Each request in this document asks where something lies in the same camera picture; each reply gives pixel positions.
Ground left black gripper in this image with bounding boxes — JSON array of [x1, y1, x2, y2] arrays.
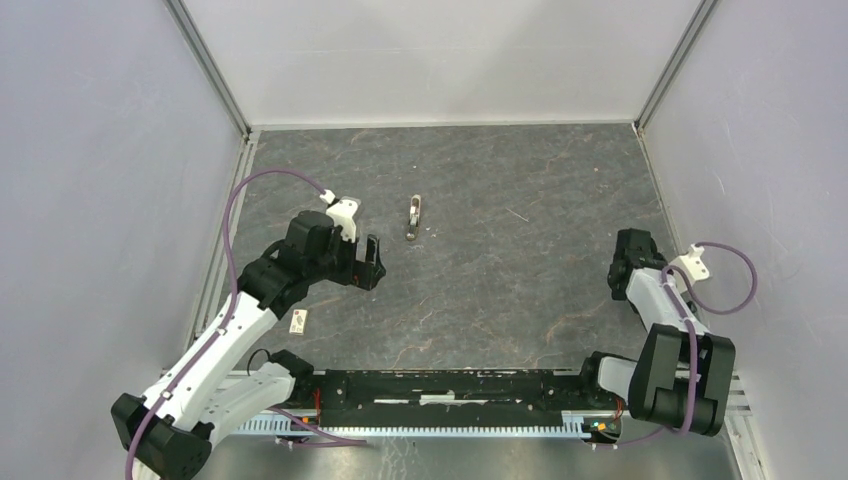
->
[[306, 226, 385, 290]]

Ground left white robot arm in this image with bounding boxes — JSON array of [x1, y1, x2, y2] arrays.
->
[[110, 211, 386, 479]]

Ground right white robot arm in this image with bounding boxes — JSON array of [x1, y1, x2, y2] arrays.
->
[[577, 228, 736, 436]]

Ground small white staples box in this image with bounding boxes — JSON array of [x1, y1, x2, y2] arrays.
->
[[289, 309, 308, 336]]

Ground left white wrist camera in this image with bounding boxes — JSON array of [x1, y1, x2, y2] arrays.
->
[[319, 189, 361, 243]]

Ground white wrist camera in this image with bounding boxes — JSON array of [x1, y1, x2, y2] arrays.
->
[[675, 244, 710, 284], [319, 189, 361, 243]]

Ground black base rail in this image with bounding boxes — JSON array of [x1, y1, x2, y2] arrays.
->
[[283, 369, 627, 428]]

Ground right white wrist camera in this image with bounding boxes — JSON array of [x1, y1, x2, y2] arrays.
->
[[675, 244, 710, 284]]

